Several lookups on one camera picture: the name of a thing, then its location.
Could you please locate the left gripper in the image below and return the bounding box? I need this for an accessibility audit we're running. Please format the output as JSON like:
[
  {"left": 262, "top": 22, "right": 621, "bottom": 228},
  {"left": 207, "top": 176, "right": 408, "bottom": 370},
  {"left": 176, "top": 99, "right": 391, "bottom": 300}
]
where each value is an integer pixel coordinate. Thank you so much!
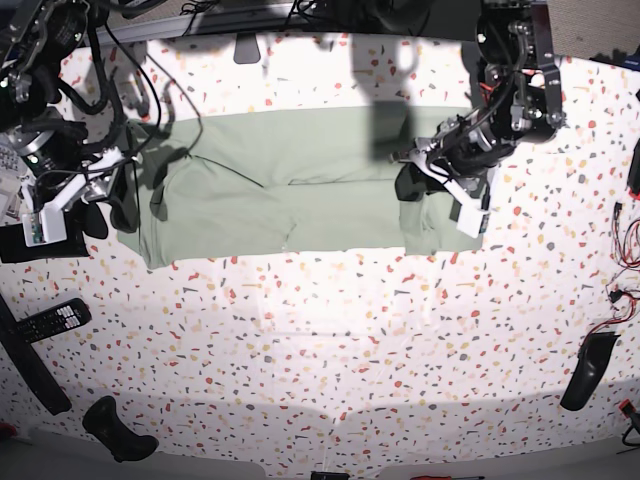
[{"left": 395, "top": 114, "right": 515, "bottom": 221}]

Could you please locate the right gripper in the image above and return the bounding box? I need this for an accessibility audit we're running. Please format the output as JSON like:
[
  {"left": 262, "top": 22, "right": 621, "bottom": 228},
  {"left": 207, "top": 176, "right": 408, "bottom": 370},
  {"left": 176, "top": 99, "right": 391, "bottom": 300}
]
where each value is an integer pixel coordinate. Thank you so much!
[{"left": 14, "top": 124, "right": 139, "bottom": 239}]

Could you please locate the light green T-shirt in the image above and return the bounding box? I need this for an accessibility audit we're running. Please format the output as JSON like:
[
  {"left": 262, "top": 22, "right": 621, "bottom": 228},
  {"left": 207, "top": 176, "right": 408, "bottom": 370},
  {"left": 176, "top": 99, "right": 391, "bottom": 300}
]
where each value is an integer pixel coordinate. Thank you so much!
[{"left": 118, "top": 102, "right": 482, "bottom": 269}]

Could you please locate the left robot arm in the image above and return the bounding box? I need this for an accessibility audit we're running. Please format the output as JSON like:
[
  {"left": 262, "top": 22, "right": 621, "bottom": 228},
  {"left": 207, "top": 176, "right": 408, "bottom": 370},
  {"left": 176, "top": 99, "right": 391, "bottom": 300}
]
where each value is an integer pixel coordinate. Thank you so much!
[{"left": 393, "top": 1, "right": 565, "bottom": 212}]

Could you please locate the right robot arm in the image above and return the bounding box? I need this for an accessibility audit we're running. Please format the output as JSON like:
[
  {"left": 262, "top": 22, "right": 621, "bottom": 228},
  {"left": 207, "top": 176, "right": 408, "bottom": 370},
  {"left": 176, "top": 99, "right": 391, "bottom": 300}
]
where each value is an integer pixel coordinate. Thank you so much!
[{"left": 1, "top": 1, "right": 159, "bottom": 246}]

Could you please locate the black cylindrical roll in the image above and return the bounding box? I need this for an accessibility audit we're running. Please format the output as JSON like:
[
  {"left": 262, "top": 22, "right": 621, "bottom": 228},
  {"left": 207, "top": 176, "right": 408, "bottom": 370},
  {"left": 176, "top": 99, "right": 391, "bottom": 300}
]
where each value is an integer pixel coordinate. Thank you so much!
[{"left": 0, "top": 222, "right": 89, "bottom": 264}]

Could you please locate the black TV remote control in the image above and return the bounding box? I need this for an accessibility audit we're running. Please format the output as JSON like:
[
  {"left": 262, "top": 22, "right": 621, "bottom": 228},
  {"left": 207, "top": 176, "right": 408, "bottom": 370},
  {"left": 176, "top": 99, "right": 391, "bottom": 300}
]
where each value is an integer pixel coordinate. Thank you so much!
[{"left": 16, "top": 298, "right": 92, "bottom": 344}]

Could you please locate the clear plastic parts box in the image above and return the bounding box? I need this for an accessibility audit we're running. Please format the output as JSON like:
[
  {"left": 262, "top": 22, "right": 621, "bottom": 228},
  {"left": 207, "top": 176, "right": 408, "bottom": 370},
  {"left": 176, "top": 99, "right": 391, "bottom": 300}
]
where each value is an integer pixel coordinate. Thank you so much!
[{"left": 1, "top": 134, "right": 27, "bottom": 224}]

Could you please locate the long black bar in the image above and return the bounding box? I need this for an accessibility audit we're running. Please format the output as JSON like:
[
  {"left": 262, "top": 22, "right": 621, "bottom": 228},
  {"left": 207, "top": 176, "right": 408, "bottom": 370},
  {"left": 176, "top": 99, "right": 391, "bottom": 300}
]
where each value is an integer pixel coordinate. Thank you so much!
[{"left": 1, "top": 298, "right": 72, "bottom": 415}]

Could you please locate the red black device right edge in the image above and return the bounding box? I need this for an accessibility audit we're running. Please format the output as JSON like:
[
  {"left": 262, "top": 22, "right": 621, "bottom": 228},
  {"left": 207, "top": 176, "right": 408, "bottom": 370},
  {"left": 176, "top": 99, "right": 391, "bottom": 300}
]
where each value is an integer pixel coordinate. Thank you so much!
[{"left": 626, "top": 140, "right": 640, "bottom": 200}]

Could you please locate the black game controller grip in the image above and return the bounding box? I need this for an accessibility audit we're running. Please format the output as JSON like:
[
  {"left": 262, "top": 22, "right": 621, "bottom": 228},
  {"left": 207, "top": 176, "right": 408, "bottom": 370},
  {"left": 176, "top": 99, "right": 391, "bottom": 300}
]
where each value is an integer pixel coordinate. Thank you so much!
[{"left": 82, "top": 396, "right": 159, "bottom": 463}]

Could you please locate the small black box bottom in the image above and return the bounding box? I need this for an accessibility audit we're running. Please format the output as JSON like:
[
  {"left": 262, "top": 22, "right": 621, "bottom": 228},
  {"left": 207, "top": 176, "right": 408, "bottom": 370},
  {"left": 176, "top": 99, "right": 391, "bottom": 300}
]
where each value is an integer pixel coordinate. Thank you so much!
[{"left": 310, "top": 471, "right": 350, "bottom": 480}]

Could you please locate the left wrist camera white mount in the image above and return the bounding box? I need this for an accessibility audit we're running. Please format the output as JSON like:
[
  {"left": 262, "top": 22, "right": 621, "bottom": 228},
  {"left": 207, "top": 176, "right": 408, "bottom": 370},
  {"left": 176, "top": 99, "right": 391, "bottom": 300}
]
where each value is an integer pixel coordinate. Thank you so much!
[{"left": 390, "top": 148, "right": 498, "bottom": 238}]

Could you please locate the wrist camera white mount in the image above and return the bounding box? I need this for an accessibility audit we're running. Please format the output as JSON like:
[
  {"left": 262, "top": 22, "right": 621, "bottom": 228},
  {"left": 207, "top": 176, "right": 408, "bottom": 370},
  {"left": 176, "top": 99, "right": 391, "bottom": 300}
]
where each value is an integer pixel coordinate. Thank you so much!
[
  {"left": 390, "top": 148, "right": 498, "bottom": 238},
  {"left": 21, "top": 147, "right": 125, "bottom": 248}
]

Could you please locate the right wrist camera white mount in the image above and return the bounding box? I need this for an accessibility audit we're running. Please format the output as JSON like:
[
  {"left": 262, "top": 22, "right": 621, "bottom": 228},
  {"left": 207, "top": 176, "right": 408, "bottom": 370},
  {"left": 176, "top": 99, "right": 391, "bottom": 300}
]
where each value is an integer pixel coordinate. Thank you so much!
[{"left": 21, "top": 147, "right": 125, "bottom": 248}]

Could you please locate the red black wire bundle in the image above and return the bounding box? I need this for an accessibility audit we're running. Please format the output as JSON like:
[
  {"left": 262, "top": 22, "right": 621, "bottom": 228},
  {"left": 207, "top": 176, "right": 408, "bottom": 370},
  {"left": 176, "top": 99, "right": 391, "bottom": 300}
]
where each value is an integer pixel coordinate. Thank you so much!
[{"left": 585, "top": 201, "right": 640, "bottom": 351}]

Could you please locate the black curved handle right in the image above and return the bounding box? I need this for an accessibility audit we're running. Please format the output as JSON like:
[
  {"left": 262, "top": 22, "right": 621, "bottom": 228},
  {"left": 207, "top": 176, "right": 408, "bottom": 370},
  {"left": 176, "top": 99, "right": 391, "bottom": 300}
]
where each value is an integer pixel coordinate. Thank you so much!
[{"left": 560, "top": 332, "right": 619, "bottom": 412}]

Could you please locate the red handled screwdriver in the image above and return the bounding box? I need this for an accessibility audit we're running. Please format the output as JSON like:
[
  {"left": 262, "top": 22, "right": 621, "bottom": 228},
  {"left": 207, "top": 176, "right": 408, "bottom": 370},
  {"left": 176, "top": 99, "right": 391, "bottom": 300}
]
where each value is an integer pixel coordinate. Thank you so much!
[{"left": 410, "top": 475, "right": 486, "bottom": 480}]

